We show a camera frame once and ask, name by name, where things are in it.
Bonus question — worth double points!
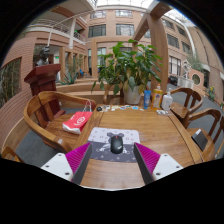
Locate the black computer mouse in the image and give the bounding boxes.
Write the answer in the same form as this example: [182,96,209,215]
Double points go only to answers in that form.
[109,133,125,155]

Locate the red paper bag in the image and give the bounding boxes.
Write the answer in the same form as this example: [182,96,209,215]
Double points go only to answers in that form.
[61,99,94,136]

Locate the wooden armchair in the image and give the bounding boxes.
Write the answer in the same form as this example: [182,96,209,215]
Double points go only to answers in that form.
[0,145,26,164]
[169,87,204,130]
[23,90,98,155]
[102,83,126,106]
[184,107,224,163]

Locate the green potted plant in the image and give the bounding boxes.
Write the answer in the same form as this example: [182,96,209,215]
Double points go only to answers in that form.
[91,39,164,105]

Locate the yellow flowering plant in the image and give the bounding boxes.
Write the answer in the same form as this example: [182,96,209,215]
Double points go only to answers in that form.
[207,86,217,103]

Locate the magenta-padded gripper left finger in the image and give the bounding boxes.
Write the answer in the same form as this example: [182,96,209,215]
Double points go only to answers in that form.
[40,142,93,186]

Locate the scattered small cards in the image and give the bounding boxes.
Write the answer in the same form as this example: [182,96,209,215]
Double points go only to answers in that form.
[95,104,141,112]

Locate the grey white printed mouse pad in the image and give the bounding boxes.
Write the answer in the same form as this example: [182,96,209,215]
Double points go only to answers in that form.
[87,126,141,164]

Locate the small white packet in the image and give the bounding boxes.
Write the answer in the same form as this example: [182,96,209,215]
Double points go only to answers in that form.
[155,109,170,116]

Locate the blue tube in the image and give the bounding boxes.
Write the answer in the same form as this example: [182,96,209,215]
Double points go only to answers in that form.
[143,89,152,110]

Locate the yellow liquid bottle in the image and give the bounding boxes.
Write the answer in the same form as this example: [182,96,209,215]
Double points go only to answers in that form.
[151,83,164,111]

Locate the dark bust statue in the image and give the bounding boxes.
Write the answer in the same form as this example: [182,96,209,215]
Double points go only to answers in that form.
[35,45,52,67]

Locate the white pump bottle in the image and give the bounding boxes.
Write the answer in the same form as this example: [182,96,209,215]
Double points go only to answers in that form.
[161,87,174,112]

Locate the black notebook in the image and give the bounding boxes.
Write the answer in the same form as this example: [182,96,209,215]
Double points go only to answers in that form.
[191,128,209,152]

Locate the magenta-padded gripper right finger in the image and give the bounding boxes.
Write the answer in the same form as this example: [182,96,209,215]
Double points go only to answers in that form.
[133,142,184,186]

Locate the dark red wooden lectern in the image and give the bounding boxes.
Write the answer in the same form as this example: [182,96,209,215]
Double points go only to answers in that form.
[23,63,62,116]

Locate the white sculpture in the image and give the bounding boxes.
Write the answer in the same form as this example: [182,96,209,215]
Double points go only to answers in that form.
[178,59,195,90]

